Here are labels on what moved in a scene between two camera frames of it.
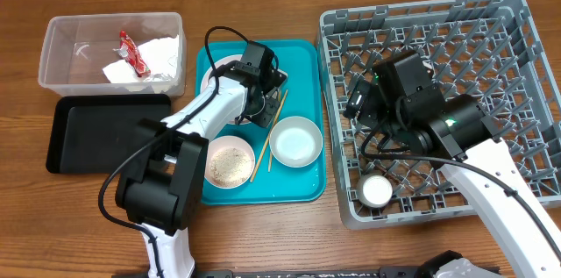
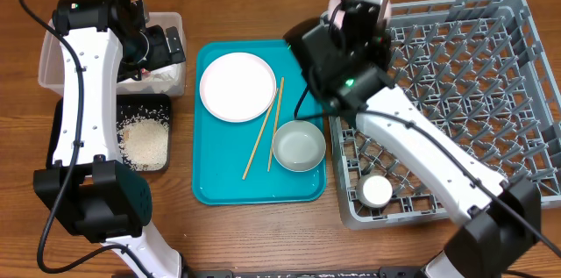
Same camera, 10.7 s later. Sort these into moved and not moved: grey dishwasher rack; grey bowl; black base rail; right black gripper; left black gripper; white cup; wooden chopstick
Moved: left black gripper; right black gripper; wooden chopstick
Not moved: grey bowl; white cup; grey dishwasher rack; black base rail
